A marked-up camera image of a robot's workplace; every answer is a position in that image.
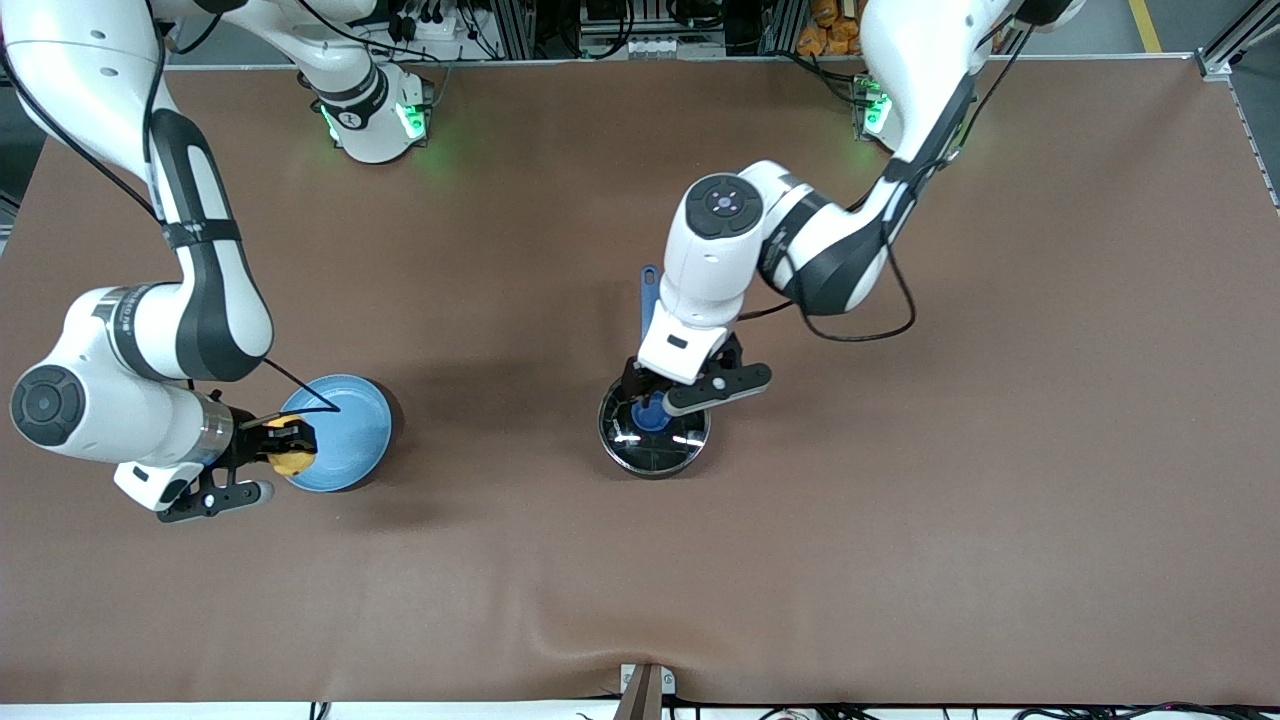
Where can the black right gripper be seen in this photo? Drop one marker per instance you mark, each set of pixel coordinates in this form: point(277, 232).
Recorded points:
point(244, 441)

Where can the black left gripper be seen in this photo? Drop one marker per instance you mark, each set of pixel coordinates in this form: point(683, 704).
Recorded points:
point(632, 379)

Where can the yellow potato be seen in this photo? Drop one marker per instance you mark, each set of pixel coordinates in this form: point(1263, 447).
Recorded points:
point(295, 465)

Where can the glass lid with blue knob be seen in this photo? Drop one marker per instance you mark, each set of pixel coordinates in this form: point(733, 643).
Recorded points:
point(655, 450)

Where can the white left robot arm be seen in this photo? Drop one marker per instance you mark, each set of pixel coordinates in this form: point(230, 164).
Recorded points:
point(720, 260)

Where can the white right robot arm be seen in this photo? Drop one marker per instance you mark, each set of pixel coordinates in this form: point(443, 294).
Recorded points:
point(215, 300)

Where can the blue round plate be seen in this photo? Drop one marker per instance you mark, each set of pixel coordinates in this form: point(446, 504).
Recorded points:
point(355, 440)

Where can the brown table cloth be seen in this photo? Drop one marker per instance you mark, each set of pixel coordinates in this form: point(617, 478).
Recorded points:
point(900, 550)

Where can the orange packaged items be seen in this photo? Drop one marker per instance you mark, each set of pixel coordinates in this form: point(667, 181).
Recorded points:
point(825, 35)

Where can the white power strip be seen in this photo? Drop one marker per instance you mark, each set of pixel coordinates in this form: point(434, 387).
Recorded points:
point(440, 30)

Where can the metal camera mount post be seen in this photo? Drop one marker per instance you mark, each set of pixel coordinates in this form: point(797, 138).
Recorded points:
point(645, 700)

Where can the aluminium frame post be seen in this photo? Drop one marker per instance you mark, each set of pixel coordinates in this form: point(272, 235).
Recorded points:
point(783, 25)
point(512, 25)

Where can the aluminium frame corner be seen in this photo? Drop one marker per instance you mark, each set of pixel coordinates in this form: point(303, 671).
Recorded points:
point(1222, 62)

